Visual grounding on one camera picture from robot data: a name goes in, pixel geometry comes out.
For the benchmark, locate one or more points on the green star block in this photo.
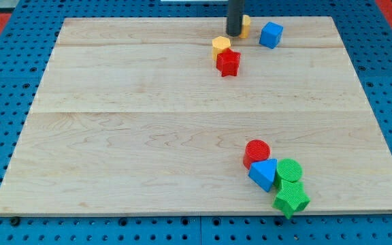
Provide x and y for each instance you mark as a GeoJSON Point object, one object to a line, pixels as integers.
{"type": "Point", "coordinates": [291, 198]}

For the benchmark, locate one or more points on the yellow block behind arm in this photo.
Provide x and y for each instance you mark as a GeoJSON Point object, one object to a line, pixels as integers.
{"type": "Point", "coordinates": [246, 23]}

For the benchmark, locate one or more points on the light wooden board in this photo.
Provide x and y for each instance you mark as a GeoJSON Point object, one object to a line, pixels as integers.
{"type": "Point", "coordinates": [132, 118]}

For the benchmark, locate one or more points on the red cylinder block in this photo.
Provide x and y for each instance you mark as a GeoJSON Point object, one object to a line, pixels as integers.
{"type": "Point", "coordinates": [255, 150]}

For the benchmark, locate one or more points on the red star block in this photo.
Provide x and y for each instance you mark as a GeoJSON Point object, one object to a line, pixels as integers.
{"type": "Point", "coordinates": [228, 62]}

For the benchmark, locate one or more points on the blue triangle block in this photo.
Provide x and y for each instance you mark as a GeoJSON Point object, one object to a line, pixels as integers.
{"type": "Point", "coordinates": [263, 173]}

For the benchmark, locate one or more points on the yellow hexagon block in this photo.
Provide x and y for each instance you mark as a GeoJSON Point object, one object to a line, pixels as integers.
{"type": "Point", "coordinates": [219, 45]}

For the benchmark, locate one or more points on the blue cube block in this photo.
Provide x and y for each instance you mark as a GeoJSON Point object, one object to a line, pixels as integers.
{"type": "Point", "coordinates": [271, 34]}

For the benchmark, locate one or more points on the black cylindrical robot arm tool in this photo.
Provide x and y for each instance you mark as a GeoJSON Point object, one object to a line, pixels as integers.
{"type": "Point", "coordinates": [234, 17]}

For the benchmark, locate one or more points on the green cylinder block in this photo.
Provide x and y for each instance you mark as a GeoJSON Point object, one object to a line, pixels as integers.
{"type": "Point", "coordinates": [289, 170]}

